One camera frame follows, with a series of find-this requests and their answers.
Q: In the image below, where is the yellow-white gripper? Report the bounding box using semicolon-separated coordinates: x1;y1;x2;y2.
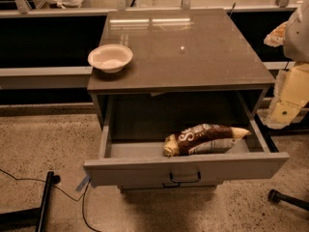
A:
264;21;287;47

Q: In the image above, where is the brown chip bag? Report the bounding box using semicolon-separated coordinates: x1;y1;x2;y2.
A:
163;124;251;157

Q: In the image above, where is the grey drawer cabinet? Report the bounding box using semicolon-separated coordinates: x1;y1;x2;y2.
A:
86;8;276;193

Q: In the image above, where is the open grey top drawer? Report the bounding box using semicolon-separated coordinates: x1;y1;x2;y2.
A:
84;92;289;189

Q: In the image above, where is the black stand leg right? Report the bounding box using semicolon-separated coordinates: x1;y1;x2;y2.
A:
267;189;309;211

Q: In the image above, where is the black stand leg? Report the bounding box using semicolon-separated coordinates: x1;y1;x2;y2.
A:
267;189;309;211
0;171;61;232

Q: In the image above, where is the white paper bowl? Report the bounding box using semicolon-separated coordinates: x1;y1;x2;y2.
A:
88;44;133;73

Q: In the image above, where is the blue tape strip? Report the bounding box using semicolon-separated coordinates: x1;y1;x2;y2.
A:
75;175;90;192

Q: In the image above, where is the black stand leg left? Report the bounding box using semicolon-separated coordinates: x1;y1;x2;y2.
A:
0;171;61;232

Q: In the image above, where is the black drawer handle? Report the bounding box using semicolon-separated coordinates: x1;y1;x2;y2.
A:
169;172;201;184

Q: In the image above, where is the lower drawer handle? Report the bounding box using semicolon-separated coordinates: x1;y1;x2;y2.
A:
162;183;181;189

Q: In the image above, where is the black floor cable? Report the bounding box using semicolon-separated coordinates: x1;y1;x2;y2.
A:
0;168;100;232

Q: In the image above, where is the metal railing frame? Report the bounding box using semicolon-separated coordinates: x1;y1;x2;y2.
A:
0;0;309;19

